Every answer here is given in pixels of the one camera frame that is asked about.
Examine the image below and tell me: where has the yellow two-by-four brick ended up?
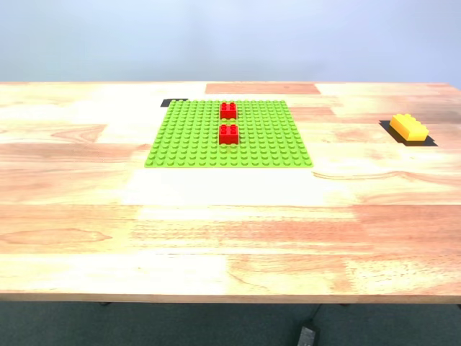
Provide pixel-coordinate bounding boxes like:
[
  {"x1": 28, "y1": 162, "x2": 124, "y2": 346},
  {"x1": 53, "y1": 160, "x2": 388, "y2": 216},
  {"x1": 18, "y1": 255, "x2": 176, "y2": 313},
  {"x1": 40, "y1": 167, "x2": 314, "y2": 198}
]
[{"x1": 389, "y1": 113, "x2": 430, "y2": 142}]

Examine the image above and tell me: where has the red two-by-two brick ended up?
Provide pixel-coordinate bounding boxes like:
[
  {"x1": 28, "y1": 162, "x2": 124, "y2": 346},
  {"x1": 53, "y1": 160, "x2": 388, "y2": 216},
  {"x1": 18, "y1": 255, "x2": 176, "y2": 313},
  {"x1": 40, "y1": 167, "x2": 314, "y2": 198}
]
[
  {"x1": 218, "y1": 124, "x2": 240, "y2": 146},
  {"x1": 219, "y1": 102, "x2": 238, "y2": 120}
]

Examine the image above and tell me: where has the green studded baseplate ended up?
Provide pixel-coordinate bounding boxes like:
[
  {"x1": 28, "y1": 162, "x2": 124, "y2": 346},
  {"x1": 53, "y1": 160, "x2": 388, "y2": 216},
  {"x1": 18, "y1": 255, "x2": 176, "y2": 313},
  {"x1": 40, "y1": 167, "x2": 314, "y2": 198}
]
[{"x1": 143, "y1": 99, "x2": 314, "y2": 169}]

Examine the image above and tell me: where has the black power adapter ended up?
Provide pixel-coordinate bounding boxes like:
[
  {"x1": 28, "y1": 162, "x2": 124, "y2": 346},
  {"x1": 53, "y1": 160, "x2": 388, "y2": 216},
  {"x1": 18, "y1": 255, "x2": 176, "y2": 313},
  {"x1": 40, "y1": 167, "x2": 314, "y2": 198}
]
[{"x1": 297, "y1": 326, "x2": 320, "y2": 346}]

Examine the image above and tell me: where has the black power cable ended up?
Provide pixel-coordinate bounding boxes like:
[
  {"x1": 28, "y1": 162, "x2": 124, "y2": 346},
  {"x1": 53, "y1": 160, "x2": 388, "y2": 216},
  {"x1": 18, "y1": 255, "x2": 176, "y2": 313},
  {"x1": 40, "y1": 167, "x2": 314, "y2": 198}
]
[{"x1": 305, "y1": 304, "x2": 323, "y2": 329}]

